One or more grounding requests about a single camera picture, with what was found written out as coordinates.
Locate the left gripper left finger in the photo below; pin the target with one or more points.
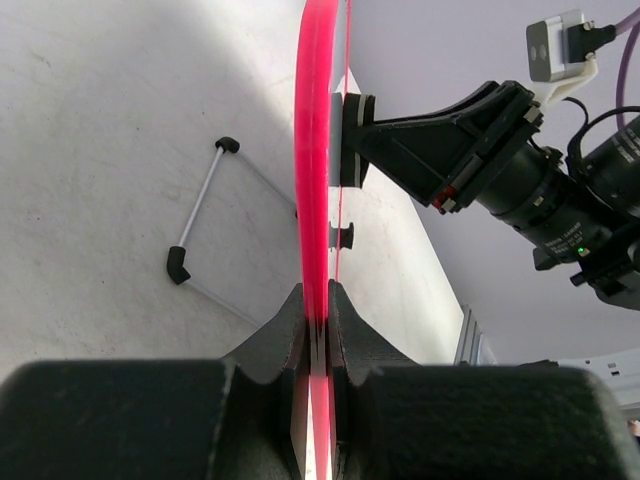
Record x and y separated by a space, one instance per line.
242 416

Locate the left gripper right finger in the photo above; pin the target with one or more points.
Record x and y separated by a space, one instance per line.
396 419

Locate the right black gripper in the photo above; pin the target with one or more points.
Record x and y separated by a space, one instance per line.
447 158

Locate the pink framed whiteboard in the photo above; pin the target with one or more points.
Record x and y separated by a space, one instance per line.
321 83

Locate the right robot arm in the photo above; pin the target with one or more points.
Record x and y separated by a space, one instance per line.
572 210

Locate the whiteboard wire stand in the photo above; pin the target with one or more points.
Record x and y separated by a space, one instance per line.
239 244

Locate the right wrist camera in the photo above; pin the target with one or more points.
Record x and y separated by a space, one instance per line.
561 52

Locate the aluminium mounting rail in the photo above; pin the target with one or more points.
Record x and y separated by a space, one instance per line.
619 371

